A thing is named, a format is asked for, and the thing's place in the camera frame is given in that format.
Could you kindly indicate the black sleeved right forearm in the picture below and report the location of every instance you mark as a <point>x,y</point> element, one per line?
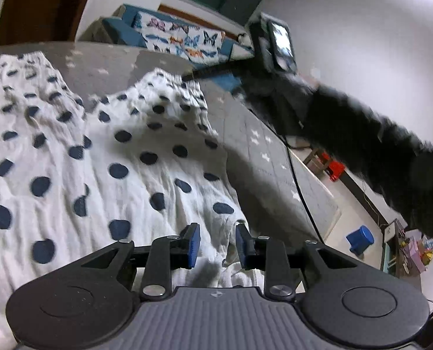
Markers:
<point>393,161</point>

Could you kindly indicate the blue sofa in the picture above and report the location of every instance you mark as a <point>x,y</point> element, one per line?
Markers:
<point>118,29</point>

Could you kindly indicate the dark wooden door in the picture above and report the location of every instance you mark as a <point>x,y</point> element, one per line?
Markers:
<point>34,7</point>

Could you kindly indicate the small wooden stool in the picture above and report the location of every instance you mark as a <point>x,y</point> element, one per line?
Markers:
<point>316,162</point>

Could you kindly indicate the white polka dot garment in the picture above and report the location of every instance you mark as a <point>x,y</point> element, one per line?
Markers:
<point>140,164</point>

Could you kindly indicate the red plastic stool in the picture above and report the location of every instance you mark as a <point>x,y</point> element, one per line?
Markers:
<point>334,168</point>

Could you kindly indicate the plush toy on sofa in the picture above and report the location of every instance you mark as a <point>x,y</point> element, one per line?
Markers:
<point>244,39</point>

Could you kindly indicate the butterfly print pillow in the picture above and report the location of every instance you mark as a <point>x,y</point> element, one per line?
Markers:
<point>196,44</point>

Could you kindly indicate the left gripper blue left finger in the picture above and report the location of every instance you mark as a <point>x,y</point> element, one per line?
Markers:
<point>167,254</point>

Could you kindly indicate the blue plastic stool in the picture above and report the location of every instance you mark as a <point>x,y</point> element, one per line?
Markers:
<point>360,240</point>

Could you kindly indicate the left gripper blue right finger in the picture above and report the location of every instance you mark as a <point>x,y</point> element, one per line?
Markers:
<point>268,255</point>

